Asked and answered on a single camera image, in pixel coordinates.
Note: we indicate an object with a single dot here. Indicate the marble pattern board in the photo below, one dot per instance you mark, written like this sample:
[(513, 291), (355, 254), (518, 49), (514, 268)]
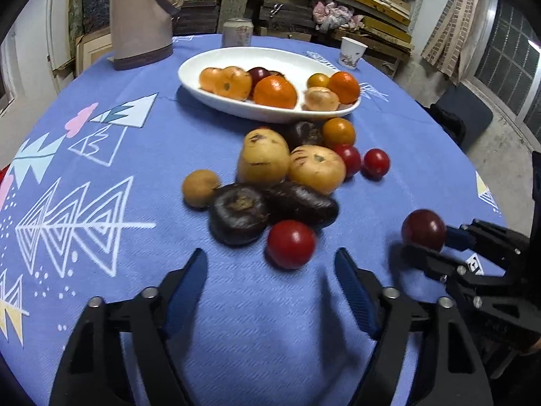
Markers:
[(77, 4)]

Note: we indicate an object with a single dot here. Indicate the dark purple long fruit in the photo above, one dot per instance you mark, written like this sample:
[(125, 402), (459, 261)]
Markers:
[(304, 205)]

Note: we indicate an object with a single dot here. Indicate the small striped tan fruit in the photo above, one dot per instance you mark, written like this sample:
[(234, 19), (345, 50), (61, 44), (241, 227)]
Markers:
[(209, 79)]

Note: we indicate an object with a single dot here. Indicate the small brown longan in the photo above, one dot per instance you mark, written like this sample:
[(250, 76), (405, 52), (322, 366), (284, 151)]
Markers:
[(200, 188)]

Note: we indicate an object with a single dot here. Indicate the pink cloth bundle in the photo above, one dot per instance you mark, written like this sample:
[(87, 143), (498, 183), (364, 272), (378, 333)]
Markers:
[(334, 12)]

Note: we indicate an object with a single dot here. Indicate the shelf of wooden boards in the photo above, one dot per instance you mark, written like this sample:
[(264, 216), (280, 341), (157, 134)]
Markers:
[(291, 8)]

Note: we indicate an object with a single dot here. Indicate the dark brown mangosteen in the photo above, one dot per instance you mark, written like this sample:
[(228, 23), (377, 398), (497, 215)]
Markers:
[(239, 214), (305, 133)]

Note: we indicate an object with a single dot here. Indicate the small yellow citrus fruit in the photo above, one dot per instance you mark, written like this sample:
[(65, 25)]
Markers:
[(318, 80)]

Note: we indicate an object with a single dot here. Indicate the brick pattern sheet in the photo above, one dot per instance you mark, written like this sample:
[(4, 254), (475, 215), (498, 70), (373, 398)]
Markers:
[(452, 29)]

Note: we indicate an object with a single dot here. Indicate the beige thermos jug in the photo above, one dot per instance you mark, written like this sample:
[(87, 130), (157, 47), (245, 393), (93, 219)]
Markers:
[(139, 21)]

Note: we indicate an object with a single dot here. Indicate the dark red plum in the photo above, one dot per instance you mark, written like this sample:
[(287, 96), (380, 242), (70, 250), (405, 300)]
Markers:
[(258, 75), (424, 230)]

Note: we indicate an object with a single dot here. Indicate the red cherry tomato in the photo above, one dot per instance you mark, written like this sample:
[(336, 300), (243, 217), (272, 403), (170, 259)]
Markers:
[(290, 244), (350, 158), (376, 163)]

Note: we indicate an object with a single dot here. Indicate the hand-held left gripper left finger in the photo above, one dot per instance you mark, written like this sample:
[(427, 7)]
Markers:
[(188, 287)]

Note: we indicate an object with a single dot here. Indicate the white leaning board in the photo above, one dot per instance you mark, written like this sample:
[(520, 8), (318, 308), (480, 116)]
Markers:
[(59, 29)]

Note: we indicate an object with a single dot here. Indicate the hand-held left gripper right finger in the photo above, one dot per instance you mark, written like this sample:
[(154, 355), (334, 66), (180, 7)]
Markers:
[(357, 292)]

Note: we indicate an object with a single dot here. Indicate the orange-tan striped fruit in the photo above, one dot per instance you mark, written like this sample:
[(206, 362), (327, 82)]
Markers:
[(233, 83)]

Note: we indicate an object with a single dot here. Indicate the large orange tangerine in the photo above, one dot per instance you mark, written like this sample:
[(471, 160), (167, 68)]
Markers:
[(275, 92)]

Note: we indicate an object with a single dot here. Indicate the pale tan round fruit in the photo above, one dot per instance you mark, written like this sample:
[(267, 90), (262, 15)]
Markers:
[(322, 99)]

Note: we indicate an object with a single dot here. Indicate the black jacket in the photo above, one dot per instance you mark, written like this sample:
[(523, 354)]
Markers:
[(448, 124)]

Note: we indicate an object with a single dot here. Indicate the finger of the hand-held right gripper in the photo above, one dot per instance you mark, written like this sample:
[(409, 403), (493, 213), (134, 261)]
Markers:
[(435, 262), (456, 237)]

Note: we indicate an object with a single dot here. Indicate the yellow tan round fruit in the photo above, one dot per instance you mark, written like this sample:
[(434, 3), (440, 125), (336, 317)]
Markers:
[(263, 158)]

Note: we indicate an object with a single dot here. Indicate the printed paper cup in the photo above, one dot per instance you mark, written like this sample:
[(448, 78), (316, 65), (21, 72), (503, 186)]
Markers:
[(351, 53)]

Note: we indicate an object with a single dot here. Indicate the pale drink can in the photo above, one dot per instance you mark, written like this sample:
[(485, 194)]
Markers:
[(237, 34)]

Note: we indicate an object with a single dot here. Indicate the grid window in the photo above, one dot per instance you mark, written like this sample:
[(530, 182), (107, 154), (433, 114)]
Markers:
[(511, 50)]

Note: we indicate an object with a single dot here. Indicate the white oval plate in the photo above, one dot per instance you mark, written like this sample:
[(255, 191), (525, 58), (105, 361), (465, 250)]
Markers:
[(190, 72)]

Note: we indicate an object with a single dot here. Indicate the beige cardboard frame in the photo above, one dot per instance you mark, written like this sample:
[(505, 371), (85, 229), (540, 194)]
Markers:
[(95, 53)]

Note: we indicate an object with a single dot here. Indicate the dark grey chair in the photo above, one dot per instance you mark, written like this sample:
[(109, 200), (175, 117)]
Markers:
[(469, 110)]

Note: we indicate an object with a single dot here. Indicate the small orange citrus fruit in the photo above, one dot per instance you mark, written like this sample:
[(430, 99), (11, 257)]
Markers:
[(339, 132)]

